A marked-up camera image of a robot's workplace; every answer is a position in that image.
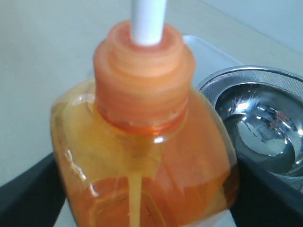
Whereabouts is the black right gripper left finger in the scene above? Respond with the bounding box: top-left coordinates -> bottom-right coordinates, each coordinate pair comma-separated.
0,154 -> 66,227

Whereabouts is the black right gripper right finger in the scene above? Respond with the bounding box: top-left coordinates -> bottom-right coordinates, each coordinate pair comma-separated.
227,155 -> 303,227

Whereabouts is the small stainless steel bowl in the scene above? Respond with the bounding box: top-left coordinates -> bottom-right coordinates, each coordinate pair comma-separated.
215,84 -> 303,177

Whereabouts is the orange pump soap bottle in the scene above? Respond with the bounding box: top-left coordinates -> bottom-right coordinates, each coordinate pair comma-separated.
50,0 -> 239,227

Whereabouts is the steel mesh colander basin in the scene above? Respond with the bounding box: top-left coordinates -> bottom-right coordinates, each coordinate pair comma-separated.
198,66 -> 303,192

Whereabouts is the white rectangular plastic tray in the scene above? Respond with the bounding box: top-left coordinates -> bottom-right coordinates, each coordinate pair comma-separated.
183,35 -> 243,88

